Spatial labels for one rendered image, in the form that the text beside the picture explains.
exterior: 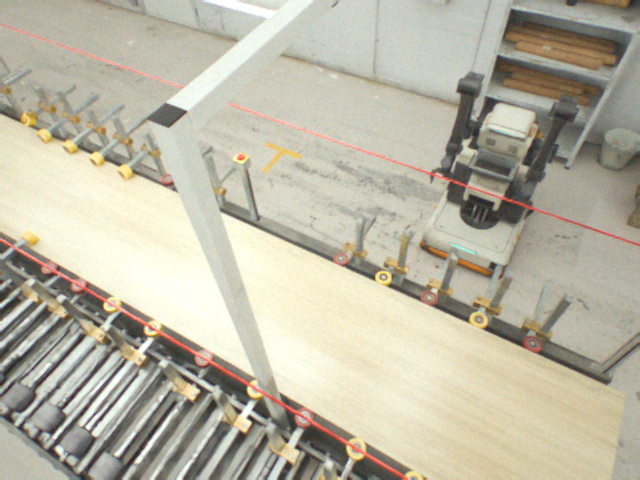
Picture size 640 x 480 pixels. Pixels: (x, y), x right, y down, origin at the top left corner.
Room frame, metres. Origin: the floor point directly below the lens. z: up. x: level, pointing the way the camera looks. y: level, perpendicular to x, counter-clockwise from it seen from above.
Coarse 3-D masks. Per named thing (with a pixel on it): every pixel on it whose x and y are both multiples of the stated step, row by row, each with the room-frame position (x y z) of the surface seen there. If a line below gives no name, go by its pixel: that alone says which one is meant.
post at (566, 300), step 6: (564, 294) 0.96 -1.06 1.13; (564, 300) 0.94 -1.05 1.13; (570, 300) 0.93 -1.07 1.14; (558, 306) 0.94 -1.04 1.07; (564, 306) 0.93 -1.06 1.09; (552, 312) 0.95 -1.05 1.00; (558, 312) 0.93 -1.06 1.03; (546, 318) 0.96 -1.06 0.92; (552, 318) 0.93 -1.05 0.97; (558, 318) 0.92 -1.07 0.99; (546, 324) 0.94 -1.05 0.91; (552, 324) 0.92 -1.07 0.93; (540, 330) 0.94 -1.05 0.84; (546, 330) 0.93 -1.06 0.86
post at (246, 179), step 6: (246, 174) 1.88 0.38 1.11; (246, 180) 1.88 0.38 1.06; (246, 186) 1.88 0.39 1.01; (246, 192) 1.89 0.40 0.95; (252, 192) 1.89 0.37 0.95; (252, 198) 1.89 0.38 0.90; (252, 204) 1.88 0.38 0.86; (252, 210) 1.88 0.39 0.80; (252, 216) 1.89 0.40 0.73; (258, 216) 1.89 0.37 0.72
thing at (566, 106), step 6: (564, 96) 1.71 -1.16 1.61; (558, 102) 1.65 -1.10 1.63; (564, 102) 1.65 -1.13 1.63; (570, 102) 1.65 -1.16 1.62; (576, 102) 1.65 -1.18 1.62; (558, 108) 1.63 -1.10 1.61; (564, 108) 1.62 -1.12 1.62; (570, 108) 1.61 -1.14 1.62; (558, 114) 1.63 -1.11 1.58; (564, 114) 1.61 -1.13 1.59; (570, 114) 1.60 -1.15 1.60; (540, 144) 1.74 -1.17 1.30; (534, 150) 1.74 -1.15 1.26; (552, 150) 1.70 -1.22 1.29; (534, 156) 1.73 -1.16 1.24; (552, 156) 1.69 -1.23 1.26
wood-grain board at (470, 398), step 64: (0, 128) 2.73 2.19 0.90; (0, 192) 2.09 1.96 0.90; (64, 192) 2.05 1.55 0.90; (128, 192) 2.01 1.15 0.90; (64, 256) 1.55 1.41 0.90; (128, 256) 1.52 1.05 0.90; (192, 256) 1.48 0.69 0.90; (256, 256) 1.45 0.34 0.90; (192, 320) 1.09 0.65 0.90; (256, 320) 1.06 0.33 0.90; (320, 320) 1.04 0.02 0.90; (384, 320) 1.01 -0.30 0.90; (448, 320) 0.99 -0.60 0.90; (320, 384) 0.72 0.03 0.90; (384, 384) 0.70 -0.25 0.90; (448, 384) 0.69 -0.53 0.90; (512, 384) 0.67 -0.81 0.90; (576, 384) 0.65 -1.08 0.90; (384, 448) 0.44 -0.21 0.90; (448, 448) 0.43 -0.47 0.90; (512, 448) 0.41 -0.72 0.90; (576, 448) 0.40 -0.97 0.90
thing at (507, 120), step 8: (496, 104) 1.99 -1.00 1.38; (504, 104) 1.97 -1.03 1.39; (496, 112) 1.95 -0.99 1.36; (504, 112) 1.93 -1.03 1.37; (512, 112) 1.92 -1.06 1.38; (520, 112) 1.91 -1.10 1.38; (528, 112) 1.90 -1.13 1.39; (488, 120) 1.95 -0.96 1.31; (496, 120) 1.92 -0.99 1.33; (504, 120) 1.90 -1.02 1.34; (512, 120) 1.89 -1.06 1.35; (520, 120) 1.87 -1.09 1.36; (528, 120) 1.86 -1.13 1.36; (488, 128) 1.92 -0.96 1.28; (496, 128) 1.88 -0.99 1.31; (504, 128) 1.87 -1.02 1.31; (512, 128) 1.86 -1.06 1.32; (520, 128) 1.84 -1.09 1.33; (528, 128) 1.84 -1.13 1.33; (512, 136) 1.87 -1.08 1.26; (520, 136) 1.81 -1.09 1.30
